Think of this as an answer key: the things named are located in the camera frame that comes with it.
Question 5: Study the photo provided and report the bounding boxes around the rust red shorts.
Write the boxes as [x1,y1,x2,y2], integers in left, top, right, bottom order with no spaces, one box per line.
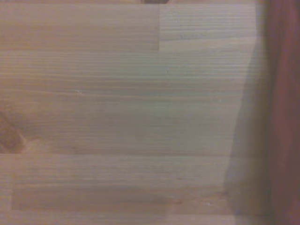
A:
[262,0,300,225]

